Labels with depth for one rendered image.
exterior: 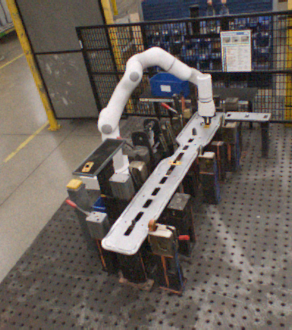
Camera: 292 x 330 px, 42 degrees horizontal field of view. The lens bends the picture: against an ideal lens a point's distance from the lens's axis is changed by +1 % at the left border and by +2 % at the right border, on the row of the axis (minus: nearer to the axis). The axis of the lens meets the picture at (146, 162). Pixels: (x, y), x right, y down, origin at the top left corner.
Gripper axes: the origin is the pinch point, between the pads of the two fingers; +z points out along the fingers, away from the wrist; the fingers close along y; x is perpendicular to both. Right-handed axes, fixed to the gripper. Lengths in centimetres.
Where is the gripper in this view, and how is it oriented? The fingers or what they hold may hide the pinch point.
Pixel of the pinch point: (207, 121)
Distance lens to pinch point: 255.2
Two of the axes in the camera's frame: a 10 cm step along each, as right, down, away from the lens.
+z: 1.7, 8.3, 5.3
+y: 8.9, 1.0, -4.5
